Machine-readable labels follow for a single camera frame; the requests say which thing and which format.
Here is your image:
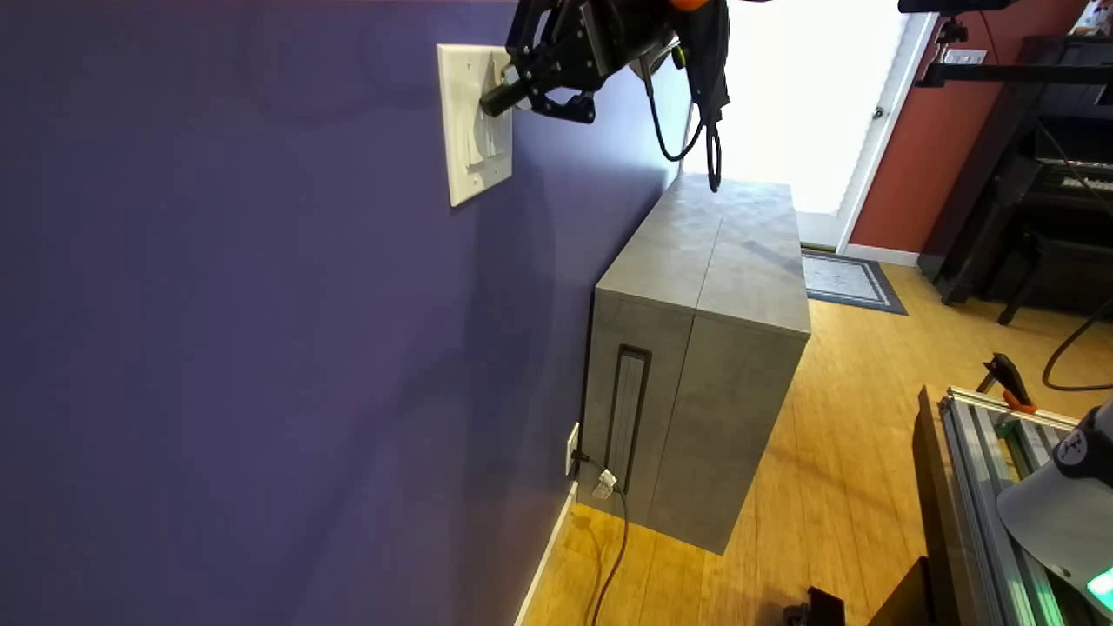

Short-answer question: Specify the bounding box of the black object on floor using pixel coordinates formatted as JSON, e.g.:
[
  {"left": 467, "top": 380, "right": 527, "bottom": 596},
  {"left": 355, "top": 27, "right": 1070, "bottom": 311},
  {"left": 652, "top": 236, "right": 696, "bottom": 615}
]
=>
[{"left": 782, "top": 586, "right": 846, "bottom": 626}]

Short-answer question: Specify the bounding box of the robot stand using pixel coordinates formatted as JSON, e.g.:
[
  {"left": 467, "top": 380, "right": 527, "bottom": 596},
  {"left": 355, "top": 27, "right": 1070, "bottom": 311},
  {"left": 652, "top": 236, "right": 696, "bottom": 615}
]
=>
[{"left": 870, "top": 383, "right": 1113, "bottom": 626}]

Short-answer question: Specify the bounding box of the white wall switch plate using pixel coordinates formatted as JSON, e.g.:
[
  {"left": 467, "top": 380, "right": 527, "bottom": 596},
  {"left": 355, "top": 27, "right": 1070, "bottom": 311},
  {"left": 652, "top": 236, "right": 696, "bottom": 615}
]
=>
[{"left": 436, "top": 43, "right": 515, "bottom": 209}]

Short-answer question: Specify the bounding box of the orange and black clamp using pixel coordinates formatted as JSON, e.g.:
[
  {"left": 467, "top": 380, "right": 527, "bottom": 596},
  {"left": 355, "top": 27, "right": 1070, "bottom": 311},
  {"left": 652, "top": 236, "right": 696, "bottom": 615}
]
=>
[{"left": 976, "top": 351, "right": 1041, "bottom": 416}]

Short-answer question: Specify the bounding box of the grey doormat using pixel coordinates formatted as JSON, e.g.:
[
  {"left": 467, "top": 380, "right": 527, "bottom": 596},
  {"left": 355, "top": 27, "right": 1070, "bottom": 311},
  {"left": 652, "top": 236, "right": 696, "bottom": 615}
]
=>
[{"left": 800, "top": 250, "right": 910, "bottom": 316}]

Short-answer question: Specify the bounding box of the brown cable with white plug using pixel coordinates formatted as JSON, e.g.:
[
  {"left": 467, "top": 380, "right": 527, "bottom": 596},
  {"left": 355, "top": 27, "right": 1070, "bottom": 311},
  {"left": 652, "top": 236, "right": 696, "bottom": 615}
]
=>
[{"left": 574, "top": 450, "right": 632, "bottom": 626}]

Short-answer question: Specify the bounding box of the black piano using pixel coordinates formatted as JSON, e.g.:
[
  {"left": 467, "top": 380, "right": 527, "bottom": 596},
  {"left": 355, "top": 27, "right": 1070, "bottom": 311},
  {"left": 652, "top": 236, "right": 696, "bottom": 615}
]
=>
[{"left": 917, "top": 33, "right": 1113, "bottom": 328}]

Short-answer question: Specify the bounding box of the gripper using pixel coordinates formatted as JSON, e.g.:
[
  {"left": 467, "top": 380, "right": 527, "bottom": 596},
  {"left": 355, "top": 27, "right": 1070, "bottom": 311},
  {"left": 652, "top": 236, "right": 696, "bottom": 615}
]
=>
[{"left": 479, "top": 0, "right": 681, "bottom": 124}]

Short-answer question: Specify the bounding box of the white door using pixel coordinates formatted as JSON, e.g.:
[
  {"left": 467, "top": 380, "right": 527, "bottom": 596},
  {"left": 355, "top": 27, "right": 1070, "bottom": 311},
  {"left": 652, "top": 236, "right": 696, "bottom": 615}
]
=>
[{"left": 683, "top": 0, "right": 938, "bottom": 254}]

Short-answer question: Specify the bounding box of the black cable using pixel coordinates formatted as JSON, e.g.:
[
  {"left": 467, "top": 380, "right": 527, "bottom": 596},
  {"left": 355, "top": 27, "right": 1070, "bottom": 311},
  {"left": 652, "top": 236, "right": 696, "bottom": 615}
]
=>
[{"left": 1041, "top": 296, "right": 1113, "bottom": 394}]

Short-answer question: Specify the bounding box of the grey cabinet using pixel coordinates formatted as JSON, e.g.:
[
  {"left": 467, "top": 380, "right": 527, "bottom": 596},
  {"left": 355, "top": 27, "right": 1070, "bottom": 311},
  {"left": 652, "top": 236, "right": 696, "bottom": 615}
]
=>
[{"left": 577, "top": 171, "right": 813, "bottom": 556}]

